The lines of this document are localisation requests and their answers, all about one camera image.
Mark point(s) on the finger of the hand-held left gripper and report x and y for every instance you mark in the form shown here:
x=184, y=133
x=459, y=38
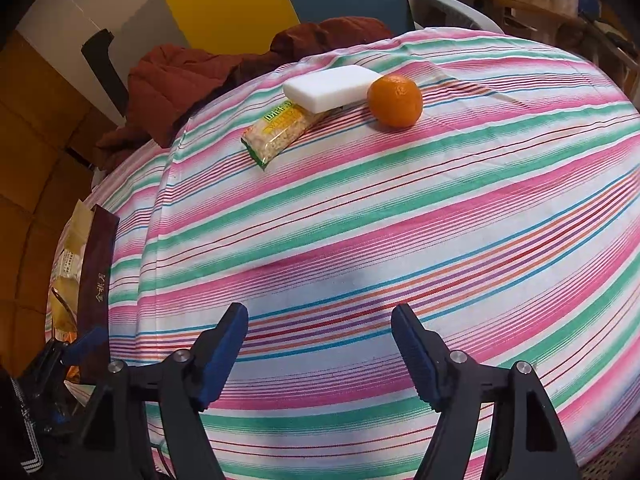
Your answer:
x=87, y=340
x=60, y=412

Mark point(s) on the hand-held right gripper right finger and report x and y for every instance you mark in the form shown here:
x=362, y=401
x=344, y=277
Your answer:
x=417, y=355

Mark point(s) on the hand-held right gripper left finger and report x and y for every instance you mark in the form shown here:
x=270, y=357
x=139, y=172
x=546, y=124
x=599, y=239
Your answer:
x=225, y=355

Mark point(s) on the gold and maroon gift box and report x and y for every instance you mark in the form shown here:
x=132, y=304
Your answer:
x=97, y=270

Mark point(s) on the striped tablecloth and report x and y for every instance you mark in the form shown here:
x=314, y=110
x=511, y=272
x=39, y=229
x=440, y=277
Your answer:
x=400, y=240

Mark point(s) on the yellow wooden cabinet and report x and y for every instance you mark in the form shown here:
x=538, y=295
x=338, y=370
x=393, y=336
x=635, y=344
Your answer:
x=30, y=160

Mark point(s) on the yellow label cracker packet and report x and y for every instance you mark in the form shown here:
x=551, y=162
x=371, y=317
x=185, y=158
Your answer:
x=280, y=132

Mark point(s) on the mandarin orange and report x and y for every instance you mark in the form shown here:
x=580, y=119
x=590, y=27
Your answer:
x=395, y=100

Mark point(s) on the red padded jacket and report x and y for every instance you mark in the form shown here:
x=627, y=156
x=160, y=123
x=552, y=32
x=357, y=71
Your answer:
x=170, y=80

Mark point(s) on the white sponge block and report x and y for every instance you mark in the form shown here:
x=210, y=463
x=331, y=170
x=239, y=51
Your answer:
x=330, y=87

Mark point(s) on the colourful panel board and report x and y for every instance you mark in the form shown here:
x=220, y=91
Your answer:
x=225, y=5

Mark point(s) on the wooden side desk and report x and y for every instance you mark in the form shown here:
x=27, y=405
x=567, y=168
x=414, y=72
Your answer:
x=550, y=15

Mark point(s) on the blue container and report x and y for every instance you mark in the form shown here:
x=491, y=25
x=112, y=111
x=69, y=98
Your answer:
x=591, y=5

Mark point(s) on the black post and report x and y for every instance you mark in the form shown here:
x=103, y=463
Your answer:
x=105, y=70

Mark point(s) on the grey curved rail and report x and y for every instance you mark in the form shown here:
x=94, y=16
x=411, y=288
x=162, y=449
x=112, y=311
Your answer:
x=450, y=2

